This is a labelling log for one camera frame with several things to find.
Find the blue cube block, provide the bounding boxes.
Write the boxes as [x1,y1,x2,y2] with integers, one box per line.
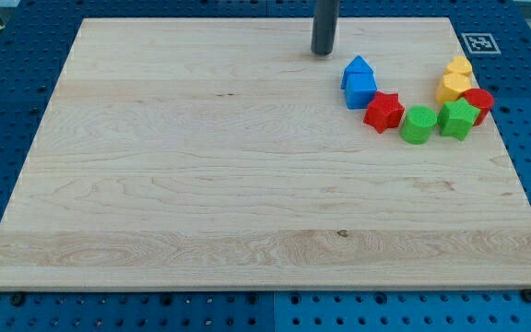
[344,73,377,110]

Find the blue triangle block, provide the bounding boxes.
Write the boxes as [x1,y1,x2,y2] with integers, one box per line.
[341,55,374,89]

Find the light wooden board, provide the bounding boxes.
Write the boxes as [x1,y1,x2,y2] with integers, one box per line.
[0,18,531,292]

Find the red star block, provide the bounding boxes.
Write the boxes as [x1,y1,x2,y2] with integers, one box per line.
[363,91,405,134]

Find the green cylinder block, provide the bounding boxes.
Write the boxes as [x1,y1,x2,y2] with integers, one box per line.
[399,105,437,145]

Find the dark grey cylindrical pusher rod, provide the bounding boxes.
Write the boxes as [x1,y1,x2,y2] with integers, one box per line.
[311,0,340,56]

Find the green star block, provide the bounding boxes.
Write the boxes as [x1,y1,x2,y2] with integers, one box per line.
[437,98,480,141]

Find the yellow hexagon block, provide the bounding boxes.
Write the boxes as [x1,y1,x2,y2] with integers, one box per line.
[435,73,472,105]

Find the yellow heart block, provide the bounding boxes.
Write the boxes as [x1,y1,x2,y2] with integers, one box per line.
[443,55,473,77]

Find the red cylinder block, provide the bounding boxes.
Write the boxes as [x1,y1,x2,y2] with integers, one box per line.
[462,88,494,126]

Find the white fiducial marker tag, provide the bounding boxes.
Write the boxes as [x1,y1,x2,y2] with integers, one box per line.
[462,32,501,54]

